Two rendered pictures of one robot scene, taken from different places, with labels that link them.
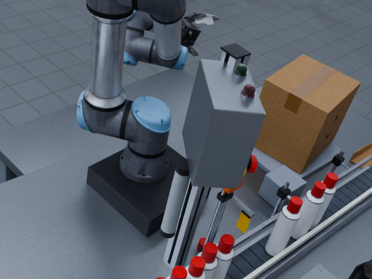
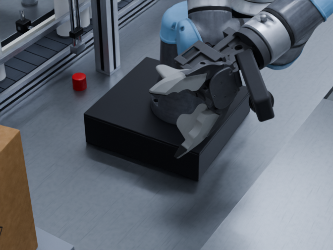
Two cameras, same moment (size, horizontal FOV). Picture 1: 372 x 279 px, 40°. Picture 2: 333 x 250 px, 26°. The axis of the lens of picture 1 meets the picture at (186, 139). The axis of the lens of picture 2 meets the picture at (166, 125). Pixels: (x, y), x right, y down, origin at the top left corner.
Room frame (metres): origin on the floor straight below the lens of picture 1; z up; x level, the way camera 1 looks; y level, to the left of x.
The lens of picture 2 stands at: (2.45, -0.08, 1.82)
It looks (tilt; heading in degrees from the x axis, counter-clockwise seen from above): 38 degrees down; 174
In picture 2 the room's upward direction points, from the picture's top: straight up
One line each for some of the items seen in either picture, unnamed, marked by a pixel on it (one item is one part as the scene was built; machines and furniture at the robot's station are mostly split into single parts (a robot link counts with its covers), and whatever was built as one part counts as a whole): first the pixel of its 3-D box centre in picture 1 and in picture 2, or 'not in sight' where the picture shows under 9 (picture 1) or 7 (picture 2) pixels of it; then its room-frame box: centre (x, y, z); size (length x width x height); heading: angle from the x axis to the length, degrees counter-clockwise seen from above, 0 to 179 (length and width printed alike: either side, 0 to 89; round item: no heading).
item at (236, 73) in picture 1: (241, 70); not in sight; (0.87, -0.07, 1.49); 0.03 x 0.03 x 0.02
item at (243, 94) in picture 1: (248, 90); not in sight; (0.81, -0.09, 1.49); 0.03 x 0.03 x 0.02
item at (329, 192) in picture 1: (320, 201); not in sight; (1.15, -0.43, 0.98); 0.05 x 0.05 x 0.20
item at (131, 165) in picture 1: (145, 154); (186, 86); (1.19, 0.11, 0.95); 0.15 x 0.15 x 0.10
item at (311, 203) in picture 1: (308, 210); not in sight; (1.09, -0.39, 0.98); 0.05 x 0.05 x 0.20
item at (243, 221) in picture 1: (243, 221); not in sight; (0.87, -0.18, 1.09); 0.03 x 0.01 x 0.06; 51
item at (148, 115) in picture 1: (148, 123); (192, 38); (1.19, 0.12, 1.07); 0.13 x 0.12 x 0.14; 89
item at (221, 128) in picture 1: (220, 124); not in sight; (0.83, -0.06, 1.38); 0.17 x 0.10 x 0.19; 16
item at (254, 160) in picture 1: (248, 163); not in sight; (0.80, -0.13, 1.32); 0.04 x 0.03 x 0.04; 16
